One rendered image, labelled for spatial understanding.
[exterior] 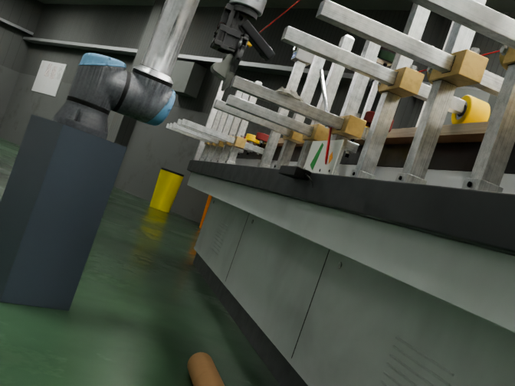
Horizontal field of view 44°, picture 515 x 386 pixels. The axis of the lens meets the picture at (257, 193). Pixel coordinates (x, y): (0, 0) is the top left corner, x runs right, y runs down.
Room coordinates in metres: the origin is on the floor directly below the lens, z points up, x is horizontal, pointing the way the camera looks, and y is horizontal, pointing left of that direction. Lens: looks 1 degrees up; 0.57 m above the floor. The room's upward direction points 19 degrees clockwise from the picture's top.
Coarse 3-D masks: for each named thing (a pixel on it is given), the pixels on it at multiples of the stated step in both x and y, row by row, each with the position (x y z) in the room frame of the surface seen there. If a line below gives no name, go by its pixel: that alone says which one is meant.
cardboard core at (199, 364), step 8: (200, 352) 1.94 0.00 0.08; (192, 360) 1.90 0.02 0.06; (200, 360) 1.87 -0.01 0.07; (208, 360) 1.88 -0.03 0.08; (192, 368) 1.85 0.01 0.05; (200, 368) 1.81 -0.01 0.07; (208, 368) 1.80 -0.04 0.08; (216, 368) 1.85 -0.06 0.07; (192, 376) 1.82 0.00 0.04; (200, 376) 1.76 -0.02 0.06; (208, 376) 1.74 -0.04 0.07; (216, 376) 1.75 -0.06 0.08; (200, 384) 1.71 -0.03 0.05; (208, 384) 1.68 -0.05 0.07; (216, 384) 1.67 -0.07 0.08; (224, 384) 1.72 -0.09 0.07
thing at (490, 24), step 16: (416, 0) 0.92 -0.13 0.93; (432, 0) 0.91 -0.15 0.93; (448, 0) 0.92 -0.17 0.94; (464, 0) 0.92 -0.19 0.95; (448, 16) 0.94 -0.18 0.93; (464, 16) 0.93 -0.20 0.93; (480, 16) 0.93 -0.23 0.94; (496, 16) 0.94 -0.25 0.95; (480, 32) 0.96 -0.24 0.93; (496, 32) 0.94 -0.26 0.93; (512, 32) 0.95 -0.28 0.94
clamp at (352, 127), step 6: (348, 120) 1.65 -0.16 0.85; (354, 120) 1.66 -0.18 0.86; (360, 120) 1.66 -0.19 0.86; (342, 126) 1.68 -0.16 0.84; (348, 126) 1.65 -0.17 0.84; (354, 126) 1.66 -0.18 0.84; (360, 126) 1.66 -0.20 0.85; (336, 132) 1.71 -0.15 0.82; (342, 132) 1.67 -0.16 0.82; (348, 132) 1.65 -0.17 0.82; (354, 132) 1.66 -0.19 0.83; (360, 132) 1.66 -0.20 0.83; (348, 138) 1.73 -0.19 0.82; (354, 138) 1.69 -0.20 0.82; (360, 138) 1.66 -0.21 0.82
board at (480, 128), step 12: (396, 132) 1.78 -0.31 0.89; (408, 132) 1.70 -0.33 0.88; (444, 132) 1.51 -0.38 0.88; (456, 132) 1.46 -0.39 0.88; (468, 132) 1.41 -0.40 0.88; (480, 132) 1.36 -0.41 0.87; (264, 144) 3.32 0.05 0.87; (300, 144) 2.75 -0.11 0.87; (360, 144) 2.13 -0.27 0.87; (384, 144) 1.96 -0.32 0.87
